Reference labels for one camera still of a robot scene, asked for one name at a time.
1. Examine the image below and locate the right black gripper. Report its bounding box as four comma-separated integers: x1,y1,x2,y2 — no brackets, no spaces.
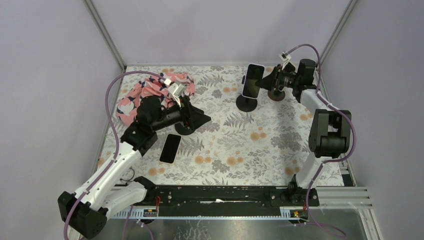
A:
255,64,300,92

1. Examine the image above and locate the black phone stand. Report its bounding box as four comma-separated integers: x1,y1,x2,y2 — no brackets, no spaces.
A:
174,96,195,136
236,76,258,113

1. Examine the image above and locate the wooden base phone stand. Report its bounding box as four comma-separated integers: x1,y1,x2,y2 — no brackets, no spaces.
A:
267,86,286,102

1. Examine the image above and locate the phone with purple case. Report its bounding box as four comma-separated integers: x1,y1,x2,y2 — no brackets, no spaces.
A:
241,63,265,99

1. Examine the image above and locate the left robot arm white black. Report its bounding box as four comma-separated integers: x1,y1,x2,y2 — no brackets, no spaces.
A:
57,96,211,240

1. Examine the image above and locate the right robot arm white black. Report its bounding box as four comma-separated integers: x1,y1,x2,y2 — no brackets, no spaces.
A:
255,59,352,207

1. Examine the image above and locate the phone with cream case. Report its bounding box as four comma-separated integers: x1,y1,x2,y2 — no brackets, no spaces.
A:
159,134,182,164

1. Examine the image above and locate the floral patterned table mat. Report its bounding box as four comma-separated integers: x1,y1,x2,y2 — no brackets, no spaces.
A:
119,66,313,186

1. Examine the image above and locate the pink floral crumpled cloth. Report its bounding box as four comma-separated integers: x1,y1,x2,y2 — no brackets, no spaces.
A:
115,72,196,129

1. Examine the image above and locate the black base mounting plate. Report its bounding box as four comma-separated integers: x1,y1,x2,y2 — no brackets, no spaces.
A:
135,185,320,217

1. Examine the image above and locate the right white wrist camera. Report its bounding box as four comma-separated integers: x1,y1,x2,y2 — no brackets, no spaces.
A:
279,52,292,69

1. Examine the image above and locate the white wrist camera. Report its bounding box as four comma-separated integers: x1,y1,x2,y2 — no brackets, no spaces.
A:
164,78,186,108
279,52,292,69

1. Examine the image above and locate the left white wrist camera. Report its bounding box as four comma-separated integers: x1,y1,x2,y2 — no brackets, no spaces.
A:
164,78,186,108

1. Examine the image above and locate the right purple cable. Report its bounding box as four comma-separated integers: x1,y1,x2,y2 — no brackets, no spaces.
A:
286,43,358,240

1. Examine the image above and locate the purple cable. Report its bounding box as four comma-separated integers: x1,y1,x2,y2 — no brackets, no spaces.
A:
62,70,170,240
286,43,358,240

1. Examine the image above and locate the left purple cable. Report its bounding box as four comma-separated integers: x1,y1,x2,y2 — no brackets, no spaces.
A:
62,70,170,240

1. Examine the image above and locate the aluminium frame rail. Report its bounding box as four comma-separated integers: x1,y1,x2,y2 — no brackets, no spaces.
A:
77,185,374,220

